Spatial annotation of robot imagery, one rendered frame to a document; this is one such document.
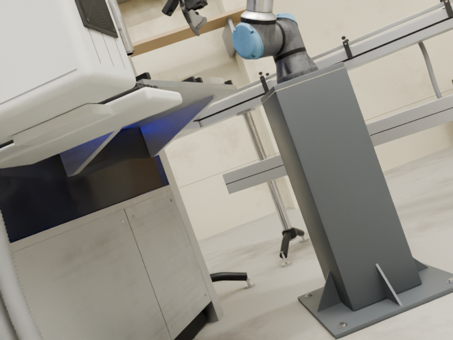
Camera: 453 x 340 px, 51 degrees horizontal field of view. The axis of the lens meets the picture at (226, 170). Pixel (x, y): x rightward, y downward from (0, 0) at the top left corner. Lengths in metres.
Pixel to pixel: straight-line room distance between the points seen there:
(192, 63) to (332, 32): 1.41
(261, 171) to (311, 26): 2.51
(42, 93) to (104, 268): 0.82
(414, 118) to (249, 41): 1.19
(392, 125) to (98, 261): 1.60
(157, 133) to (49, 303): 0.83
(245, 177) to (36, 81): 1.97
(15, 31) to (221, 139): 3.78
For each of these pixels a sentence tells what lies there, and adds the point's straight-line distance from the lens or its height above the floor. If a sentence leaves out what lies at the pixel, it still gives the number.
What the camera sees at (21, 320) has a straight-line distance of 0.97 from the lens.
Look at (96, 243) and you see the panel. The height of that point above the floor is 0.51.
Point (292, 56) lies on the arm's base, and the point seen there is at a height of 0.87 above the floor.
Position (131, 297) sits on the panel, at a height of 0.30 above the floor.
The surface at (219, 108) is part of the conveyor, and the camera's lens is 2.67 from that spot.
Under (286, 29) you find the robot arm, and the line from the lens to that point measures 1.66.
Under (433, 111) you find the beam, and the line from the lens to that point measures 2.51.
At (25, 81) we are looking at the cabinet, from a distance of 0.84.
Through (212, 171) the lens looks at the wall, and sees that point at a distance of 4.51.
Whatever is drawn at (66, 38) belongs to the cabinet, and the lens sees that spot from 0.80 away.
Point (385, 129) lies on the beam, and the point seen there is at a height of 0.49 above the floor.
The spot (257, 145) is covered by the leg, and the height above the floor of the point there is 0.64.
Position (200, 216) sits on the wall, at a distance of 4.52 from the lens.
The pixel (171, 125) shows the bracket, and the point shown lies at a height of 0.82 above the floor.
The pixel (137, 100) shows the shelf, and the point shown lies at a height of 0.78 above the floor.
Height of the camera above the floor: 0.61
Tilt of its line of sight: 1 degrees down
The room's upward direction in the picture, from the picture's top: 20 degrees counter-clockwise
